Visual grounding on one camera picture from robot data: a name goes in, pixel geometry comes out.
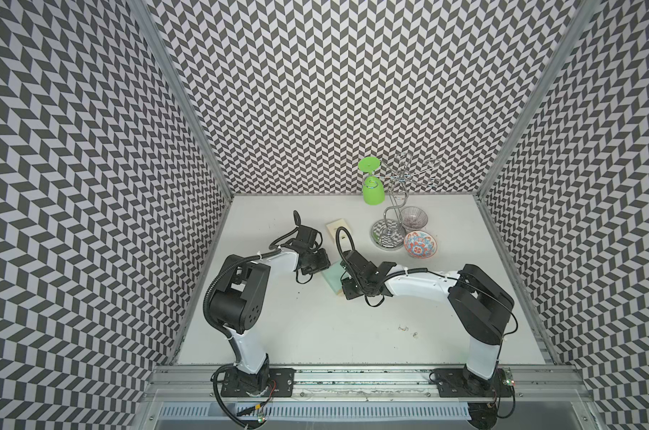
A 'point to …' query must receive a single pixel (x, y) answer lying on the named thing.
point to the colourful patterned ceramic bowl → (419, 245)
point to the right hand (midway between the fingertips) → (349, 290)
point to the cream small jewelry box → (345, 240)
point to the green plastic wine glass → (373, 185)
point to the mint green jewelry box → (333, 275)
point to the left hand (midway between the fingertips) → (327, 265)
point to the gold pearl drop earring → (403, 330)
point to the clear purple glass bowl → (413, 218)
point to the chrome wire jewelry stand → (410, 170)
